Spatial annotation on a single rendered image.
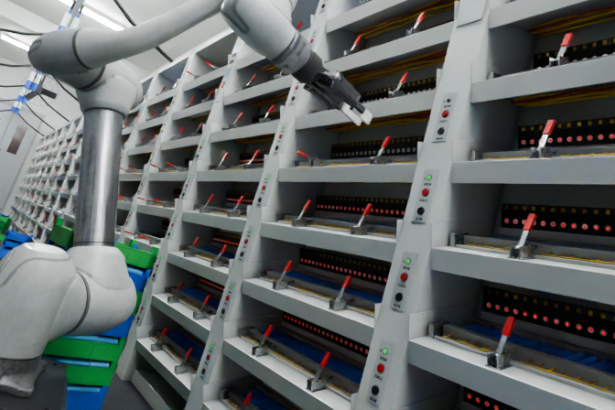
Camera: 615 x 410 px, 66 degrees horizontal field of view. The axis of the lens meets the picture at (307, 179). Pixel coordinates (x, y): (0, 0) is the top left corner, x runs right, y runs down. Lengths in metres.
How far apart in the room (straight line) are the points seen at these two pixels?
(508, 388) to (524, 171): 0.38
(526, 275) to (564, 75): 0.38
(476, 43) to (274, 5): 0.47
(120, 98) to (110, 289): 0.52
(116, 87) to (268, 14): 0.55
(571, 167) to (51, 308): 1.04
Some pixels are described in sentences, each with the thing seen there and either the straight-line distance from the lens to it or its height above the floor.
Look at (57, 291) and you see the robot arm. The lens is 1.15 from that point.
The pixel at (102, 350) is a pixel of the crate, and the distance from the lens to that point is 1.81.
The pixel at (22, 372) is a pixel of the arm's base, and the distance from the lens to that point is 1.20.
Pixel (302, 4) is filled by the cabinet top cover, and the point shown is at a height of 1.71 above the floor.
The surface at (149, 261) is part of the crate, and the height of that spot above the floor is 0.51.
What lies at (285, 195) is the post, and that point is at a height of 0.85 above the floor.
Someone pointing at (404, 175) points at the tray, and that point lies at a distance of 1.15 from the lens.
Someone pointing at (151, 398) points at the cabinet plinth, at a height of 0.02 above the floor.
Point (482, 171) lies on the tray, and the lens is 1.02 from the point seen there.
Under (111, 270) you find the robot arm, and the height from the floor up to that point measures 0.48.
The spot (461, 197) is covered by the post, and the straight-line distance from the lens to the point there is 1.09.
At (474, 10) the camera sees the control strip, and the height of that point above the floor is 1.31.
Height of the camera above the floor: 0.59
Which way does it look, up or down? 12 degrees up
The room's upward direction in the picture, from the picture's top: 17 degrees clockwise
